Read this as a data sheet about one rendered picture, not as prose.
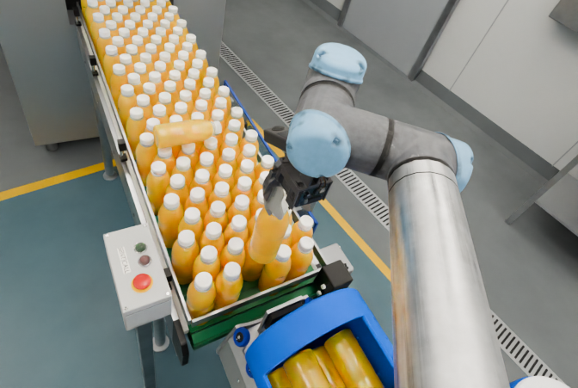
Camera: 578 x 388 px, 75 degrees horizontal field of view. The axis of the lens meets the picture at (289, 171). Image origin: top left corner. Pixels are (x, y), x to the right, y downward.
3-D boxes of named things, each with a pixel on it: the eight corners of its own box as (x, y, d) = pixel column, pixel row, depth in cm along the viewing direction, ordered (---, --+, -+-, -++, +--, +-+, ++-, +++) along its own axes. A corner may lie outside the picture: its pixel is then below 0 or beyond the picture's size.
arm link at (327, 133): (389, 151, 40) (390, 97, 48) (289, 120, 40) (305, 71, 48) (363, 198, 46) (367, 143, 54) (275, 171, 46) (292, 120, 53)
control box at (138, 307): (126, 331, 83) (122, 312, 75) (107, 255, 93) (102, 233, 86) (172, 314, 87) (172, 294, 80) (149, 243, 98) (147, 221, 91)
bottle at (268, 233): (257, 271, 86) (273, 224, 73) (242, 247, 89) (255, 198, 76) (282, 258, 89) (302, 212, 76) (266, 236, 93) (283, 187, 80)
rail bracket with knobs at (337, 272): (317, 306, 108) (328, 290, 101) (305, 285, 112) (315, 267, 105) (345, 294, 113) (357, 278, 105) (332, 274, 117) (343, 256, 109)
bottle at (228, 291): (240, 311, 102) (251, 278, 89) (216, 321, 99) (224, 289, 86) (230, 288, 106) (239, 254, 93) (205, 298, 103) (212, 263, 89)
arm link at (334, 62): (310, 58, 47) (319, 32, 53) (289, 126, 54) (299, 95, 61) (369, 78, 47) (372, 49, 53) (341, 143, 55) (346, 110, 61)
